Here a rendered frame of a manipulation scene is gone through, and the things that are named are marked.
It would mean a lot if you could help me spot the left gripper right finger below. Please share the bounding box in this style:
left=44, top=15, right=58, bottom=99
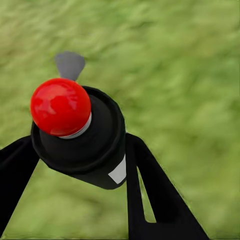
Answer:
left=125, top=133, right=210, bottom=240

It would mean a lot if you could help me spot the pesticide atomizer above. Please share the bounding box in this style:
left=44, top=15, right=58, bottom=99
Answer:
left=30, top=51, right=128, bottom=190

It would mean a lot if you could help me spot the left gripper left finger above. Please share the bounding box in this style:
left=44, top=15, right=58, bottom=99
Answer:
left=0, top=135, right=40, bottom=238

